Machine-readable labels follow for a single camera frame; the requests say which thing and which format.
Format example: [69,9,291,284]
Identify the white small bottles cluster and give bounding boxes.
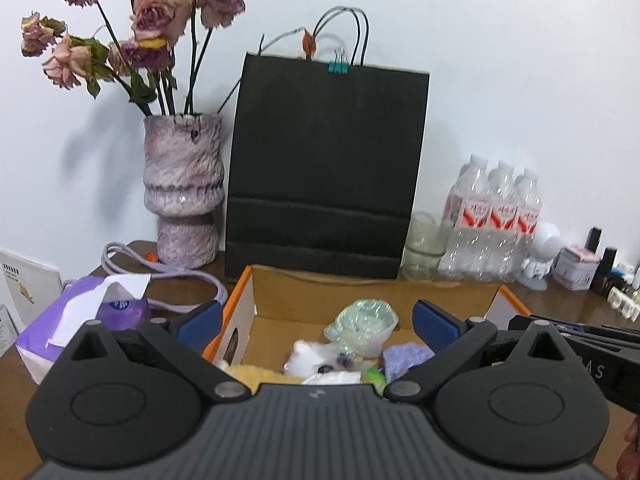
[606,263,639,322]

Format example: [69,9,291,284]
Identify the small tin box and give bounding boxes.
[551,246,600,292]

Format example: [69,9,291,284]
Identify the middle water bottle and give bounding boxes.
[486,162,518,280]

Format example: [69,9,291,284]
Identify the teal binder clip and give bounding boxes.
[328,49,350,75]

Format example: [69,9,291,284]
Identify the left water bottle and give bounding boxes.
[438,155,491,280]

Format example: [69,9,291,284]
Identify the purple cloth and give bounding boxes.
[382,342,435,382]

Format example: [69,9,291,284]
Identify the right water bottle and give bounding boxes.
[514,168,541,264]

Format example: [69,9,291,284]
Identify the black paper bag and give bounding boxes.
[224,55,430,280]

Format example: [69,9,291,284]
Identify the red orange cardboard box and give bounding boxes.
[202,266,529,373]

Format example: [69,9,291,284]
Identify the white robot figurine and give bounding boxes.
[516,222,565,292]

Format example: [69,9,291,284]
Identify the black cosmetic tube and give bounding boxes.
[590,247,617,296]

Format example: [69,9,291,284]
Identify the water bottle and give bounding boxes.
[486,162,518,280]
[514,168,541,264]
[438,155,491,280]

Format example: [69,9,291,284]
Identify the purple ceramic vase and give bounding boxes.
[143,114,224,269]

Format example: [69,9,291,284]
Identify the green snack packet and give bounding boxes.
[360,367,387,396]

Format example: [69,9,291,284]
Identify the lilac cable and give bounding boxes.
[100,240,229,311]

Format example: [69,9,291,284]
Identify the dried pink roses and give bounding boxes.
[19,0,248,117]

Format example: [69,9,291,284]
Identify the glass cup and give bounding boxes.
[400,211,450,281]

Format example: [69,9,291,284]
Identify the green bubble wrap bundle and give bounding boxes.
[323,299,399,359]

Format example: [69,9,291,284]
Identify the white booklet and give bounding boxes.
[1,249,62,335]

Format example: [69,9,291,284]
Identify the purple tissue pack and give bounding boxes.
[16,274,151,384]

